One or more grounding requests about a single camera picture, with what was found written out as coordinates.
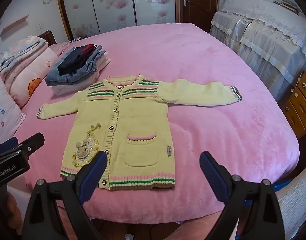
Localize wooden drawer cabinet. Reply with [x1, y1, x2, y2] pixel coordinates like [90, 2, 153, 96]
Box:
[283, 71, 306, 138]

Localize folded blue jeans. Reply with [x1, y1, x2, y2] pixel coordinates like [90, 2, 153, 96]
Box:
[45, 44, 106, 87]

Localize pink flower pillow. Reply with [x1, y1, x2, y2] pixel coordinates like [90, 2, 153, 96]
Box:
[0, 46, 59, 109]

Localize wooden wall shelf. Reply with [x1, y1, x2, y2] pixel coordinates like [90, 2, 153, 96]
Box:
[0, 14, 30, 36]

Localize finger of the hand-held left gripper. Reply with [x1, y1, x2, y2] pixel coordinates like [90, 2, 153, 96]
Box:
[0, 137, 18, 155]
[17, 133, 45, 159]

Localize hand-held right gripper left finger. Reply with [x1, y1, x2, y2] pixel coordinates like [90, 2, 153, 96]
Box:
[22, 151, 108, 240]

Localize floral sliding door wardrobe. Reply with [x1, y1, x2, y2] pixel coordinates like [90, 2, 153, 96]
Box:
[55, 0, 183, 42]

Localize folded white fleece garment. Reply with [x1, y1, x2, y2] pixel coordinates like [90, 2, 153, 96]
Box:
[49, 51, 112, 96]

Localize yellow striped knit cardigan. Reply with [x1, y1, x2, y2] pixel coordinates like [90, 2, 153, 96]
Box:
[36, 73, 243, 191]

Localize folded red garment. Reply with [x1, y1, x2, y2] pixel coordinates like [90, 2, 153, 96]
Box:
[78, 44, 97, 55]

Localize lace-covered sofa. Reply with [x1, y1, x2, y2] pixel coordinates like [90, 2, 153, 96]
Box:
[209, 0, 306, 100]

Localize wooden headboard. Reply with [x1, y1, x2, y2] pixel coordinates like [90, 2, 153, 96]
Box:
[37, 30, 56, 47]

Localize pink bed blanket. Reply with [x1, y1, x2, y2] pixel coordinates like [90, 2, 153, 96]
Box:
[18, 22, 300, 222]

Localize brown wooden door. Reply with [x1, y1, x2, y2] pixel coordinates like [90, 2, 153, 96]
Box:
[182, 0, 220, 27]

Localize white knit cloth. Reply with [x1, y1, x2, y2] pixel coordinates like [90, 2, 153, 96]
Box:
[275, 164, 306, 240]

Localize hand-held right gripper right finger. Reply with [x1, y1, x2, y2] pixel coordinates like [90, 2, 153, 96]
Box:
[199, 151, 286, 240]

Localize folded navy garment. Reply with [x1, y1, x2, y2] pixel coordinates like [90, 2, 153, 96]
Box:
[57, 46, 93, 75]

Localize folded floral quilt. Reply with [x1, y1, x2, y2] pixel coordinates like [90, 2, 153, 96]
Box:
[0, 35, 48, 78]

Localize white printed pillow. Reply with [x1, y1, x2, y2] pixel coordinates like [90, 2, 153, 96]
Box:
[0, 72, 27, 148]

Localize stack of books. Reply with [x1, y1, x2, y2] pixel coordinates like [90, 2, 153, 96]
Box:
[273, 0, 301, 13]

